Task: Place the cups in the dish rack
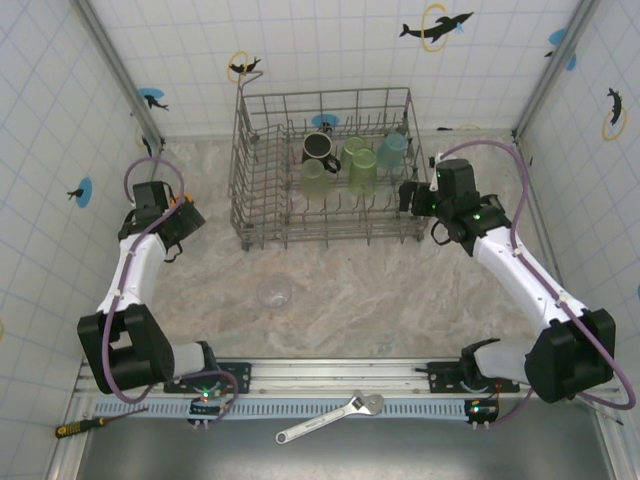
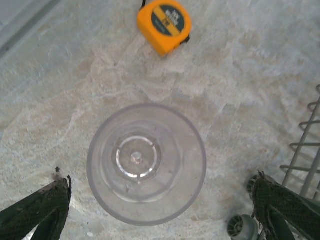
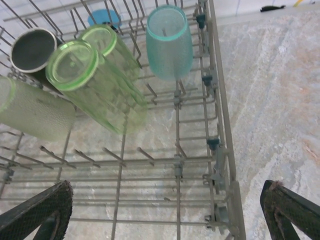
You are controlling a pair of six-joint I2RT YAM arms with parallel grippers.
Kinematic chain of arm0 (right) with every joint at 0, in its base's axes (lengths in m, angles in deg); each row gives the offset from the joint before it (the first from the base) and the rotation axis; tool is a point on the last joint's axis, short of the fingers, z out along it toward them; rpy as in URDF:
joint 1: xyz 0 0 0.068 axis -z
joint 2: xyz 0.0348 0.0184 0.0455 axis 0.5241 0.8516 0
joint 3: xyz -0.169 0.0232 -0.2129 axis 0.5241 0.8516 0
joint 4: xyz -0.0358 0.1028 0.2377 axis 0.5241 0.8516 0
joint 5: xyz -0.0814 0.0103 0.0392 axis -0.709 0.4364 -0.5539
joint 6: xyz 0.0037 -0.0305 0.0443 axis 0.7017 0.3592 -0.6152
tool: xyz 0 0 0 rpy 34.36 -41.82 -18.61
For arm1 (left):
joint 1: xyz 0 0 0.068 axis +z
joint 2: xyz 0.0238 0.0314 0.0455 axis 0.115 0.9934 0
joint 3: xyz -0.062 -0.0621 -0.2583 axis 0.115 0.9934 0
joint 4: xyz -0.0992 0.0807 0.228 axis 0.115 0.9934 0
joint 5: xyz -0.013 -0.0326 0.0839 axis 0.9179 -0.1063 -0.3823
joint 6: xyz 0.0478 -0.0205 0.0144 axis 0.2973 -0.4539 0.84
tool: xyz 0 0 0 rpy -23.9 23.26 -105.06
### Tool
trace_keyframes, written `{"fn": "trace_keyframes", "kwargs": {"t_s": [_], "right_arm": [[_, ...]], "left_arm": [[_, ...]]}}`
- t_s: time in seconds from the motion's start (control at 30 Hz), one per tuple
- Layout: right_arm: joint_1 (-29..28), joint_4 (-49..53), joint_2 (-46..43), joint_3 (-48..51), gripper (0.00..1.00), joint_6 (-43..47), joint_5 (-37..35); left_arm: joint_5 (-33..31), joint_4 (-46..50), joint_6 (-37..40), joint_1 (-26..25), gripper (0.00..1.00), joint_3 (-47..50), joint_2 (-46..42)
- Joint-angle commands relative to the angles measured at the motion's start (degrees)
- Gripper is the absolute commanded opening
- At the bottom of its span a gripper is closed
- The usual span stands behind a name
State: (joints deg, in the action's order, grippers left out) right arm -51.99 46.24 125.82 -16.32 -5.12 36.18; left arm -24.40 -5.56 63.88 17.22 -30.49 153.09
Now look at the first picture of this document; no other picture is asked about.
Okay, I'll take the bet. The teal plastic cup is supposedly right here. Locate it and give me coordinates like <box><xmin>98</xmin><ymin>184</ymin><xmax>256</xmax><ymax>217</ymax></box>
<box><xmin>375</xmin><ymin>132</ymin><xmax>407</xmax><ymax>170</ymax></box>

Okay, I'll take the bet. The tall green plastic cup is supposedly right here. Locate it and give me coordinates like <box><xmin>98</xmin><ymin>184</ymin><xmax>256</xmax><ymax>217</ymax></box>
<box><xmin>348</xmin><ymin>148</ymin><xmax>379</xmax><ymax>197</ymax></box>

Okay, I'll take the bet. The grey wire dish rack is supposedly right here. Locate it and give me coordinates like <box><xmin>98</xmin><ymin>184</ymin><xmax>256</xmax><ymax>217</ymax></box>
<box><xmin>228</xmin><ymin>71</ymin><xmax>432</xmax><ymax>251</ymax></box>

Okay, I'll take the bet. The pale frosted green cup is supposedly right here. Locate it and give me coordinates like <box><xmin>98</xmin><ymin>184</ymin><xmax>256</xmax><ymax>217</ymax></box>
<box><xmin>300</xmin><ymin>158</ymin><xmax>331</xmax><ymax>199</ymax></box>

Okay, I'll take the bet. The black mug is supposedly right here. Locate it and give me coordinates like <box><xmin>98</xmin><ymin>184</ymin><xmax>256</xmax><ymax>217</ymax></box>
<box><xmin>301</xmin><ymin>132</ymin><xmax>342</xmax><ymax>174</ymax></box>

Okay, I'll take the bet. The clear plastic cup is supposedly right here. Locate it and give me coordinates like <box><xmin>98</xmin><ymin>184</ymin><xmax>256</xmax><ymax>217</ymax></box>
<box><xmin>257</xmin><ymin>273</ymin><xmax>293</xmax><ymax>310</ymax></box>

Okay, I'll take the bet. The blue oval fish sticker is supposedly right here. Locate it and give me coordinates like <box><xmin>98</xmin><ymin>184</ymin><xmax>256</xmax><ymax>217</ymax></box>
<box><xmin>66</xmin><ymin>177</ymin><xmax>94</xmax><ymax>209</ymax></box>
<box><xmin>310</xmin><ymin>113</ymin><xmax>340</xmax><ymax>135</ymax></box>
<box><xmin>137</xmin><ymin>87</ymin><xmax>170</xmax><ymax>112</ymax></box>

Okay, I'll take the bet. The silver adjustable wrench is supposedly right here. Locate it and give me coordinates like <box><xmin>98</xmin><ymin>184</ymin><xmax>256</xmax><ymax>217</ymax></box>
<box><xmin>275</xmin><ymin>392</ymin><xmax>385</xmax><ymax>445</ymax></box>

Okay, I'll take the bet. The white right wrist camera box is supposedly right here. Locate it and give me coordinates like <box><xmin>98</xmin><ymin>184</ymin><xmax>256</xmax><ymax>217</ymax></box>
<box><xmin>428</xmin><ymin>153</ymin><xmax>446</xmax><ymax>192</ymax></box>

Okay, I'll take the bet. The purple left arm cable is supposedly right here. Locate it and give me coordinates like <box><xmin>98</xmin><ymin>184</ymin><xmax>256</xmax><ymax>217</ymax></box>
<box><xmin>101</xmin><ymin>156</ymin><xmax>241</xmax><ymax>426</ymax></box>

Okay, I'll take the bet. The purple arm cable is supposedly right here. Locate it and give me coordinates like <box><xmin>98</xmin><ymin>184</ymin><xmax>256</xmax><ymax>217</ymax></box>
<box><xmin>439</xmin><ymin>139</ymin><xmax>634</xmax><ymax>427</ymax></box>
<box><xmin>101</xmin><ymin>156</ymin><xmax>241</xmax><ymax>426</ymax></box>

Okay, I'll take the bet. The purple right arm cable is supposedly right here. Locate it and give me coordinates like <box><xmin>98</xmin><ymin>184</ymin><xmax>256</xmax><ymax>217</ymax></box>
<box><xmin>439</xmin><ymin>139</ymin><xmax>634</xmax><ymax>427</ymax></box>

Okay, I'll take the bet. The aluminium frame base bar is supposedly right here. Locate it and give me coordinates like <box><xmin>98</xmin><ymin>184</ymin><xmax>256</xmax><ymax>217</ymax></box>
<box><xmin>162</xmin><ymin>128</ymin><xmax>519</xmax><ymax>145</ymax></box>

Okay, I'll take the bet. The small dolphin ring sticker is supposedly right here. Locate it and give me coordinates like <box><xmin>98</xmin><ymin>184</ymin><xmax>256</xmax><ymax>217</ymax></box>
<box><xmin>227</xmin><ymin>50</ymin><xmax>263</xmax><ymax>84</ymax></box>

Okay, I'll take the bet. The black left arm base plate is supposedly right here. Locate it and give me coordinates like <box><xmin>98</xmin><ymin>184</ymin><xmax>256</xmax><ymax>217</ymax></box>
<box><xmin>169</xmin><ymin>359</ymin><xmax>253</xmax><ymax>395</ymax></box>

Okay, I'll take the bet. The aluminium corner post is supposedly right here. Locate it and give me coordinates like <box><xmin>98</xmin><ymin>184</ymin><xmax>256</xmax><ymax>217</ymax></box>
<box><xmin>513</xmin><ymin>0</ymin><xmax>601</xmax><ymax>139</ymax></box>
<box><xmin>73</xmin><ymin>0</ymin><xmax>165</xmax><ymax>151</ymax></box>

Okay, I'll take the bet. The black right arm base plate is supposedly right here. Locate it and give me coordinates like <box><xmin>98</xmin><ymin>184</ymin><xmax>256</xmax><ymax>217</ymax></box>
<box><xmin>415</xmin><ymin>360</ymin><xmax>521</xmax><ymax>395</ymax></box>

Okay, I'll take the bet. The large dolphin ring sticker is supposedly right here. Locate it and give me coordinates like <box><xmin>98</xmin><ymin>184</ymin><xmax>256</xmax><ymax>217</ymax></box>
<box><xmin>398</xmin><ymin>3</ymin><xmax>475</xmax><ymax>54</ymax></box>

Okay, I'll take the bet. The dolphin yellow ring sticker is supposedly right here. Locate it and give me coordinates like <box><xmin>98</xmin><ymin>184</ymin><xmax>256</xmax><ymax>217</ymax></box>
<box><xmin>601</xmin><ymin>87</ymin><xmax>629</xmax><ymax>142</ymax></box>

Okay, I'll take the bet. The aluminium mounting rail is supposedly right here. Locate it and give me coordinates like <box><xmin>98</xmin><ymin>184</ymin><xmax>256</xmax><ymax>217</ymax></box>
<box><xmin>74</xmin><ymin>355</ymin><xmax>621</xmax><ymax>400</ymax></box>

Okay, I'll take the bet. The blue patch wall sticker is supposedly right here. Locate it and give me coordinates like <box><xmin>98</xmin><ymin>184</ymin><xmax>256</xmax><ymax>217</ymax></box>
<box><xmin>543</xmin><ymin>27</ymin><xmax>578</xmax><ymax>72</ymax></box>

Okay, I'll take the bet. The slotted grey cable duct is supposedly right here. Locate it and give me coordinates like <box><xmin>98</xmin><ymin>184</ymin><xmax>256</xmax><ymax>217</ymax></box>
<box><xmin>92</xmin><ymin>398</ymin><xmax>501</xmax><ymax>420</ymax></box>

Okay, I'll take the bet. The yellow black handled screwdriver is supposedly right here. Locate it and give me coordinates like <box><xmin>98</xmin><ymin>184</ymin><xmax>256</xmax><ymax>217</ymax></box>
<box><xmin>54</xmin><ymin>407</ymin><xmax>150</xmax><ymax>440</ymax></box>

